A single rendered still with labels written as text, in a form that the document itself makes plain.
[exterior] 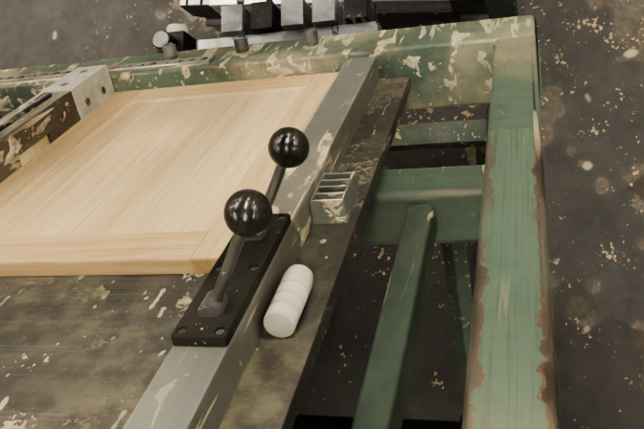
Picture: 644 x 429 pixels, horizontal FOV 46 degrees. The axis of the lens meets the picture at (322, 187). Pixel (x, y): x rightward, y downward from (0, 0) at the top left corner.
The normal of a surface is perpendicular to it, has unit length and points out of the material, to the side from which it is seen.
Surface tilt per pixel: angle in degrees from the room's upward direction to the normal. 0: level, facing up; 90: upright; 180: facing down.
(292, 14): 0
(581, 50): 0
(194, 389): 55
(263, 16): 0
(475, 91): 35
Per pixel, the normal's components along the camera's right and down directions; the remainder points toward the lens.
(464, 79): -0.22, 0.47
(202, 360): -0.17, -0.88
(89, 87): 0.96, -0.04
